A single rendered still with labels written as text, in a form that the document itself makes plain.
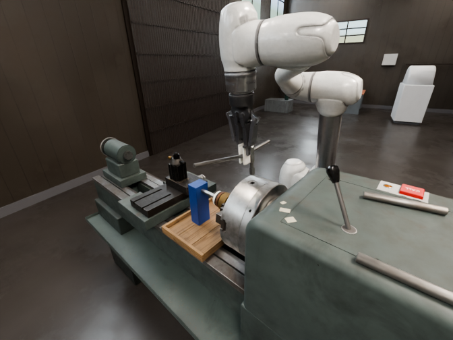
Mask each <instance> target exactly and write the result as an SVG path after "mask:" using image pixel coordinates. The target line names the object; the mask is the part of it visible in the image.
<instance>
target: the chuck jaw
mask: <svg viewBox="0 0 453 340"><path fill-rule="evenodd" d="M225 203H226V202H225ZM225 203H223V204H221V208H220V212H218V213H216V222H217V223H218V224H220V225H221V226H220V228H222V229H223V231H226V224H227V223H226V222H225V220H223V221H222V220H220V218H221V215H222V211H223V208H224V206H225Z"/></svg>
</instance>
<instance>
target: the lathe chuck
mask: <svg viewBox="0 0 453 340"><path fill-rule="evenodd" d="M249 181H256V182H257V183H256V184H255V185H253V186H251V185H249V184H248V182H249ZM269 182H272V180H269V179H266V178H263V177H260V176H257V175H250V176H249V177H246V178H245V179H243V180H242V181H241V182H239V183H238V184H237V186H236V187H235V188H234V190H233V191H232V192H231V194H230V196H229V197H228V199H227V201H226V203H225V206H224V208H223V211H222V215H221V218H220V220H222V221H223V220H225V222H226V231H223V229H222V228H220V236H221V239H222V241H223V242H224V243H225V244H226V245H227V246H229V247H230V248H232V249H234V250H236V251H237V252H238V253H240V254H242V253H241V252H240V250H239V244H238V236H239V228H240V225H241V221H242V218H243V215H244V214H245V211H246V209H247V207H248V205H249V203H250V202H251V199H252V198H253V197H254V196H255V194H256V193H257V192H258V190H259V189H260V188H262V187H263V186H264V185H266V184H267V183H269Z"/></svg>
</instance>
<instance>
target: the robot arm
mask: <svg viewBox="0 0 453 340"><path fill-rule="evenodd" d="M339 38H340V28H339V25H338V22H337V21H336V20H335V19H334V18H333V17H332V16H330V15H328V14H325V13H320V12H313V11H309V12H299V13H289V14H284V15H281V16H276V17H274V18H270V19H266V20H258V15H257V12H256V10H255V8H254V6H253V5H252V4H251V2H249V1H237V2H234V3H230V4H228V5H226V6H225V7H224V8H223V9H222V11H221V13H220V22H219V47H220V57H221V61H222V64H223V67H224V76H225V85H226V91H227V92H230V93H229V105H230V106H231V111H229V112H227V113H226V116H227V119H228V121H229V127H230V131H231V136H232V140H233V142H236V144H237V151H238V153H239V155H240V154H243V158H240V159H239V163H240V164H241V163H243V165H247V164H248V163H250V162H251V161H250V154H251V146H253V145H255V144H256V140H257V134H258V125H259V122H260V120H261V117H260V116H258V117H257V116H256V115H255V114H254V110H253V104H254V92H253V90H255V89H256V73H257V71H256V67H258V66H264V65H269V66H274V67H277V68H278V69H277V70H276V72H275V80H276V83H277V84H278V85H279V86H280V89H281V90H282V91H283V92H284V93H285V94H286V95H287V96H288V97H290V98H293V99H296V100H300V101H305V102H310V103H315V105H316V108H317V110H318V112H319V114H320V115H319V125H318V143H317V152H316V162H315V166H313V167H312V168H311V169H308V168H307V167H306V166H305V163H304V162H303V161H301V160H299V159H288V160H287V161H286V162H285V163H284V165H283V166H282V168H281V170H280V175H279V183H281V184H283V185H285V186H286V187H287V189H289V188H290V187H291V186H293V185H294V184H295V183H297V182H298V181H299V180H300V179H301V178H302V177H304V176H305V175H306V174H308V173H309V172H310V171H311V170H312V169H315V168H319V167H321V168H325V169H326V168H327V167H328V166H331V165H335V161H336V152H337V147H338V140H339V135H340V127H341V122H342V114H343V113H344V112H345V111H346V109H347V107H348V106H349V105H354V104H355V103H357V102H358V100H359V99H360V98H361V95H362V90H363V80H362V79H361V78H360V77H359V76H357V75H355V74H352V73H349V72H339V71H323V72H304V71H305V70H307V69H308V68H310V67H311V66H312V65H317V64H319V63H322V62H324V61H325V60H327V59H329V58H330V57H331V56H332V54H333V53H334V52H335V51H336V49H337V47H338V43H339Z"/></svg>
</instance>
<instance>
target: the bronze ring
mask: <svg viewBox="0 0 453 340"><path fill-rule="evenodd" d="M229 196H230V193H228V192H219V193H217V195H216V197H215V199H214V204H215V205H216V206H217V207H218V208H219V209H220V208H221V204H223V203H225V202H226V201H227V199H228V197H229Z"/></svg>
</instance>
